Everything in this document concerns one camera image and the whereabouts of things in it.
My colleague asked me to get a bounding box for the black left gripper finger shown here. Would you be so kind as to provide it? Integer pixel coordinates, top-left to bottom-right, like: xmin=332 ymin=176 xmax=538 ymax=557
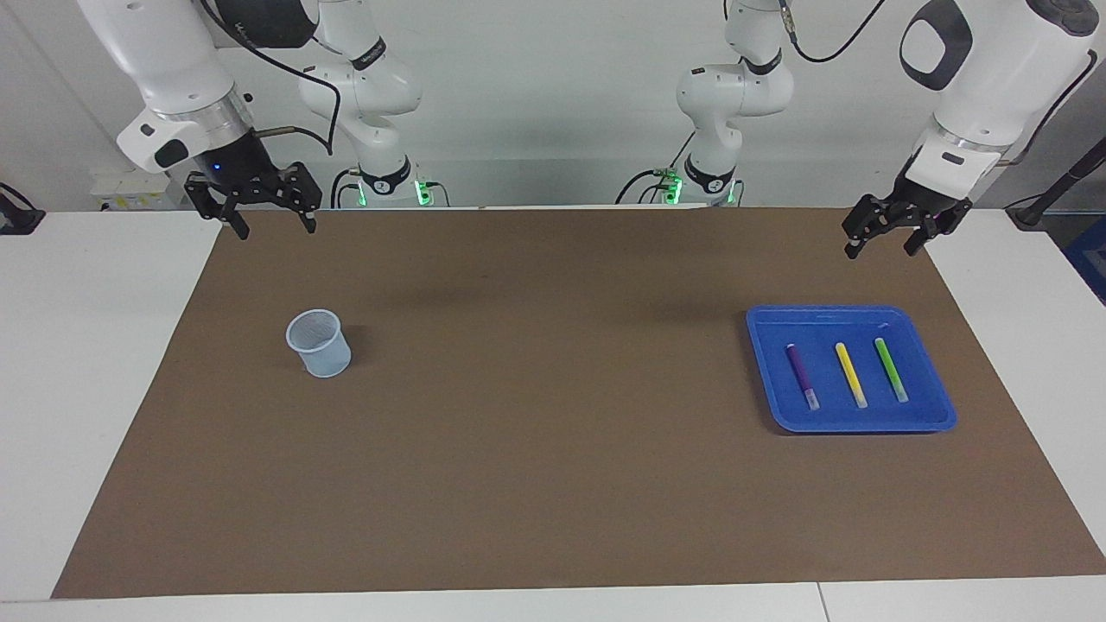
xmin=841 ymin=194 xmax=899 ymax=261
xmin=903 ymin=197 xmax=974 ymax=258

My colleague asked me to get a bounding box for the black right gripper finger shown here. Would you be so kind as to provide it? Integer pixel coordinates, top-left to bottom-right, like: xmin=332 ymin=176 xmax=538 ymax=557
xmin=184 ymin=171 xmax=252 ymax=242
xmin=256 ymin=161 xmax=324 ymax=236

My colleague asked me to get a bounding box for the green pen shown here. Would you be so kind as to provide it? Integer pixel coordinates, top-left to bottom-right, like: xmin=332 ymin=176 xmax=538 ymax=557
xmin=874 ymin=337 xmax=910 ymax=404

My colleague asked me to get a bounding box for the yellow pen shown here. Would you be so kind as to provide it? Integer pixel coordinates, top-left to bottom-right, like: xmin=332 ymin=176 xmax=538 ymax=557
xmin=834 ymin=342 xmax=869 ymax=410

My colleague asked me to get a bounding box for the purple pen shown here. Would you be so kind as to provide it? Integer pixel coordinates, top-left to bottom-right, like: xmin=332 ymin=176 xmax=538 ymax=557
xmin=785 ymin=344 xmax=821 ymax=412

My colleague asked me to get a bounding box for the blue plastic tray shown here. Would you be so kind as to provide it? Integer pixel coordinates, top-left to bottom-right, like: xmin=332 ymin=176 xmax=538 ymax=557
xmin=745 ymin=304 xmax=958 ymax=435

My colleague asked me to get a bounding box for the black stand pole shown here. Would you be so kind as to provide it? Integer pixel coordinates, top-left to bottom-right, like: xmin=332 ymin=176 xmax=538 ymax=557
xmin=1006 ymin=134 xmax=1106 ymax=231

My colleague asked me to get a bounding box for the blue box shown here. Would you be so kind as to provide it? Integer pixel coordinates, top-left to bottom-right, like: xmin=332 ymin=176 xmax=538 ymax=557
xmin=1063 ymin=214 xmax=1106 ymax=306

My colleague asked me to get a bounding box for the translucent plastic cup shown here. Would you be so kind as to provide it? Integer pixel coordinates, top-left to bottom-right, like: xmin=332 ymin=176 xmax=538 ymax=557
xmin=285 ymin=308 xmax=353 ymax=379

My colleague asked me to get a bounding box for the brown table mat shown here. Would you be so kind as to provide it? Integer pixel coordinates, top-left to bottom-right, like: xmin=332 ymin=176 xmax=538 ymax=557
xmin=50 ymin=206 xmax=1106 ymax=600

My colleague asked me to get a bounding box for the black base cable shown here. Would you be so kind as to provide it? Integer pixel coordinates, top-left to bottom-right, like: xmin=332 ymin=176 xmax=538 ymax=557
xmin=614 ymin=125 xmax=697 ymax=206
xmin=330 ymin=168 xmax=452 ymax=209

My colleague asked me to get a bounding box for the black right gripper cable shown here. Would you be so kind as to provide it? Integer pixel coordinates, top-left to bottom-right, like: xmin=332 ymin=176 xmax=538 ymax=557
xmin=199 ymin=0 xmax=343 ymax=158

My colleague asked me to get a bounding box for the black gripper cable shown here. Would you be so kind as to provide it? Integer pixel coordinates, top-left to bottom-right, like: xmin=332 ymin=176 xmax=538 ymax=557
xmin=199 ymin=0 xmax=343 ymax=158
xmin=778 ymin=0 xmax=891 ymax=65

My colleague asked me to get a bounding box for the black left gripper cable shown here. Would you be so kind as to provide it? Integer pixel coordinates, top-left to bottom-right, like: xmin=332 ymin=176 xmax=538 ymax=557
xmin=778 ymin=0 xmax=891 ymax=65

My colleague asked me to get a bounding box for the black clamp mount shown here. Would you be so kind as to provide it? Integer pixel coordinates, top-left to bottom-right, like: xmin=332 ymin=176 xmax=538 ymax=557
xmin=0 ymin=182 xmax=47 ymax=237

